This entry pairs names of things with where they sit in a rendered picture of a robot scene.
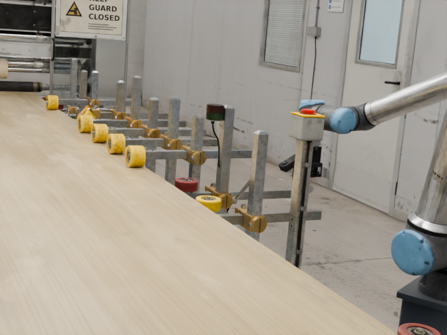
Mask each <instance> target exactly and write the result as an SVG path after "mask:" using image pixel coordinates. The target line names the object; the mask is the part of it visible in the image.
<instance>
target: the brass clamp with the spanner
mask: <svg viewBox="0 0 447 335"><path fill-rule="evenodd" d="M205 191H209V192H211V193H212V196H215V197H218V198H220V199H221V201H222V202H221V207H222V208H223V209H228V208H230V207H231V206H232V203H233V199H232V197H231V193H229V192H228V193H218V192H216V188H215V187H210V186H205Z"/></svg>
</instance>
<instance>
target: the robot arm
mask: <svg viewBox="0 0 447 335"><path fill-rule="evenodd" d="M446 99H447V72H444V73H442V74H439V75H437V76H434V77H432V78H429V79H427V80H424V81H422V82H419V83H417V84H413V85H412V86H409V87H406V88H403V89H402V90H399V91H396V92H393V93H392V94H389V95H386V96H383V97H381V98H378V99H376V100H373V101H370V102H366V103H364V104H361V105H359V106H344V107H336V106H329V105H325V101H324V100H302V101H300V105H299V112H300V111H301V110H302V109H312V110H315V113H316V114H321V115H324V116H325V118H324V119H325V123H324V130H326V131H330V132H336V133H338V134H348V133H350V132H351V131H360V130H362V131H367V130H371V129H373V128H374V127H375V126H376V125H379V124H380V123H383V122H386V121H388V120H392V119H393V118H397V117H399V116H402V115H405V114H407V113H410V112H413V111H416V110H419V109H421V108H424V107H427V106H430V105H432V104H435V103H438V102H441V101H443V100H446ZM320 143H321V141H314V144H313V157H312V164H311V177H321V174H322V167H323V164H322V163H321V162H320V161H321V149H322V147H321V146H320ZM294 165H295V154H294V155H292V156H291V157H290V158H288V159H286V160H285V161H283V162H281V163H280V164H279V168H280V170H281V171H284V172H288V171H289V170H291V169H293V172H294ZM319 167H321V174H319V171H317V170H318V168H319ZM292 178H293V175H292ZM391 243H392V244H391V246H390V250H391V255H392V258H393V260H394V262H395V263H396V264H397V266H398V268H399V269H400V270H402V271H403V272H405V273H406V274H408V275H413V276H418V275H421V277H420V280H419V281H418V290H419V291H420V292H421V293H422V294H424V295H426V296H428V297H430V298H434V299H436V300H441V301H444V302H447V107H446V111H445V114H444V118H443V121H442V125H441V128H440V132H439V135H438V139H437V141H436V145H435V149H434V153H433V155H432V159H431V162H430V166H429V169H428V173H427V176H426V180H425V183H424V187H423V190H422V194H421V196H420V201H419V204H418V208H417V210H416V211H415V212H414V213H411V214H410V215H409V216H408V219H407V222H406V227H405V229H404V230H401V231H399V232H398V233H397V234H396V235H395V236H394V237H393V239H392V242H391Z"/></svg>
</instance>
